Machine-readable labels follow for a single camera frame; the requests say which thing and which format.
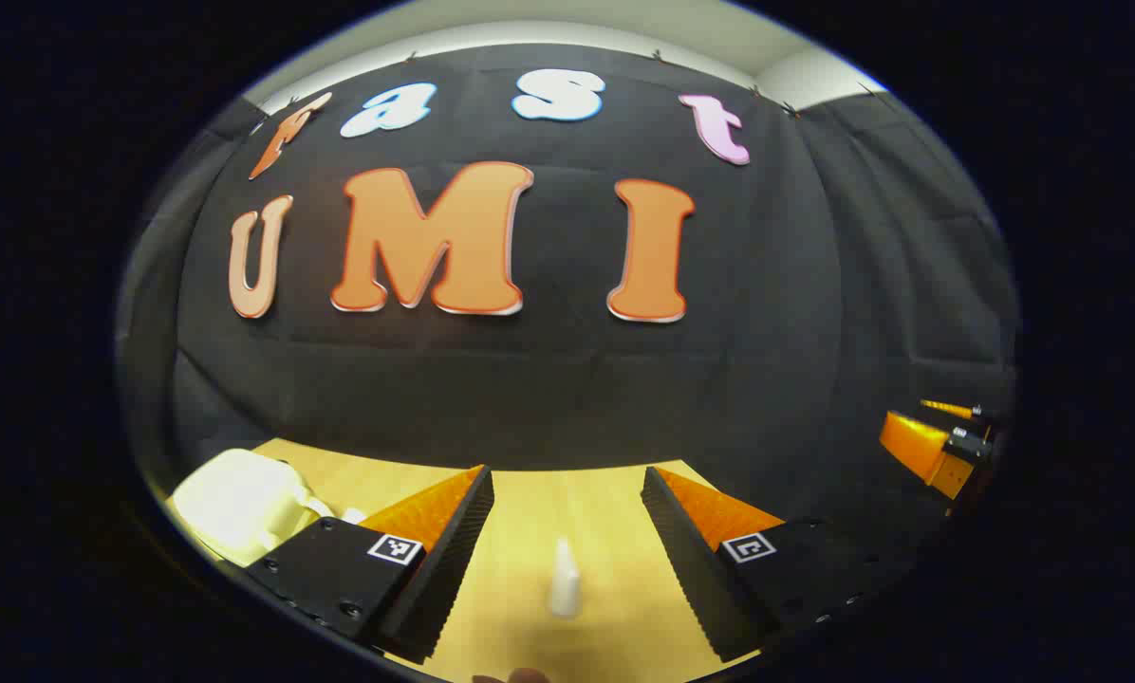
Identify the pale yellow suitcase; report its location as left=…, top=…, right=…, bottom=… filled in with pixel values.
left=167, top=449, right=369, bottom=568

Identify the black backdrop cloth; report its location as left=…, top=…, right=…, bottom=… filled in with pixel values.
left=117, top=43, right=1019, bottom=570

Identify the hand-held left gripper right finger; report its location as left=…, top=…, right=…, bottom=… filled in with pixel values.
left=641, top=466, right=910, bottom=663

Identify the white pump bottle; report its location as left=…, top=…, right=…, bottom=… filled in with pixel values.
left=549, top=537, right=583, bottom=619

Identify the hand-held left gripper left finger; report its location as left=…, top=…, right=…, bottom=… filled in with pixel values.
left=245, top=465, right=494, bottom=665

